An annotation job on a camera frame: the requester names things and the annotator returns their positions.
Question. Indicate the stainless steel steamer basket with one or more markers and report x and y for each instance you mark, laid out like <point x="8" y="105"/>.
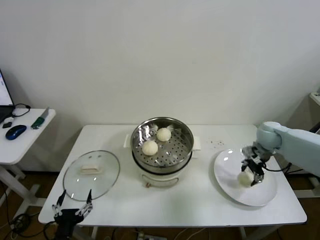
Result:
<point x="175" y="150"/>

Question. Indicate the white side desk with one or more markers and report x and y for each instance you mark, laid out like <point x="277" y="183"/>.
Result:
<point x="25" y="147"/>

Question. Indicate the white round plate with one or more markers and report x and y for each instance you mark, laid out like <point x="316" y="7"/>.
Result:
<point x="227" y="170"/>

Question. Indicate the white cabinet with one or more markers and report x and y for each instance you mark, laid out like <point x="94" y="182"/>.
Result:
<point x="315" y="100"/>

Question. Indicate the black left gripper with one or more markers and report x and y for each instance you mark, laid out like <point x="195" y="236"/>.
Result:
<point x="66" y="217"/>

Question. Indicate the small black adapter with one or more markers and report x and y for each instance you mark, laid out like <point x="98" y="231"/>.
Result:
<point x="6" y="125"/>

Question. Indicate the blue computer mouse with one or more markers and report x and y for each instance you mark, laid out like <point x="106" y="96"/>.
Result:
<point x="15" y="131"/>

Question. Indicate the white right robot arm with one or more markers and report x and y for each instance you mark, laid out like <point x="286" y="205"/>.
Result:
<point x="295" y="142"/>

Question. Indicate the white desk base frame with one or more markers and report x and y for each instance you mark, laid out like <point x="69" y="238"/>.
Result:
<point x="305" y="193"/>

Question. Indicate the black laptop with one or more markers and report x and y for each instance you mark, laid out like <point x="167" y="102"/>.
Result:
<point x="4" y="95"/>

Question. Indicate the small white adapter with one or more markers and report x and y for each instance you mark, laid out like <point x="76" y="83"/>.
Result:
<point x="9" y="119"/>

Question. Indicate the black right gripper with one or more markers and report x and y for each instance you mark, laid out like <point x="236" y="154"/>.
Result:
<point x="255" y="166"/>

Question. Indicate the white steamed baozi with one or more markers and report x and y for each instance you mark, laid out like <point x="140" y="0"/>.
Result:
<point x="163" y="134"/>
<point x="150" y="147"/>
<point x="244" y="180"/>

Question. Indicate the white electric cooking pot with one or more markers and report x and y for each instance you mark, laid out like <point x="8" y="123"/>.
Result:
<point x="160" y="176"/>

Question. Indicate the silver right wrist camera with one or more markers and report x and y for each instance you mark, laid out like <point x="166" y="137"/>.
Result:
<point x="248" y="152"/>

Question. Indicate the white power strip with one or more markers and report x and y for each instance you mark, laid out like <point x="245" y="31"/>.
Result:
<point x="143" y="236"/>

